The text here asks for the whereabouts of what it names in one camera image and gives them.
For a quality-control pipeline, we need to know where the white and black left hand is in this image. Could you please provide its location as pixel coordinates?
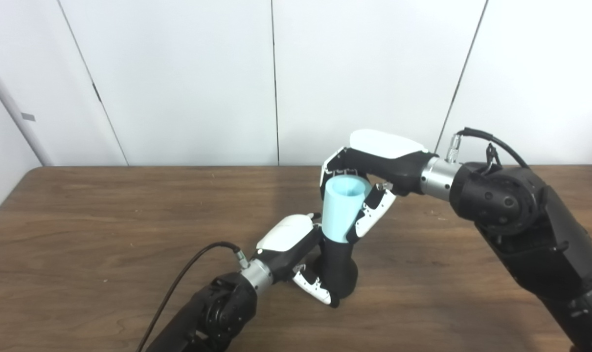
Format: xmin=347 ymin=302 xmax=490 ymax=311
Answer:
xmin=254 ymin=213 xmax=341 ymax=308

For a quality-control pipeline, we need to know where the white and black right hand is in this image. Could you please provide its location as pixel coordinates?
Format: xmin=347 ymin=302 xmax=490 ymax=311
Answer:
xmin=319 ymin=129 xmax=438 ymax=243

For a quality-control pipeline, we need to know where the black flared nozzle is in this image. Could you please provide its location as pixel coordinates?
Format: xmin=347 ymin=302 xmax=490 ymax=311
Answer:
xmin=316 ymin=234 xmax=359 ymax=300

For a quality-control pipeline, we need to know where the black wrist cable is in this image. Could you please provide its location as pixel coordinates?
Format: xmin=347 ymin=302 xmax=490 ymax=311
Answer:
xmin=445 ymin=127 xmax=530 ymax=169
xmin=136 ymin=242 xmax=250 ymax=352

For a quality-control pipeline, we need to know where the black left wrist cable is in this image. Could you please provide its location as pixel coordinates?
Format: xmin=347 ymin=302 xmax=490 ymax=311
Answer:
xmin=136 ymin=242 xmax=250 ymax=352

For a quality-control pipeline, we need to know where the light blue cylinder cup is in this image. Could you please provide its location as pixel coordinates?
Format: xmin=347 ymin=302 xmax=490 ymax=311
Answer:
xmin=321 ymin=177 xmax=373 ymax=243

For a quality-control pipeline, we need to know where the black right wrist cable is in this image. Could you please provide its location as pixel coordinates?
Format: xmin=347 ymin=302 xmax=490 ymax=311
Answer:
xmin=445 ymin=127 xmax=530 ymax=169

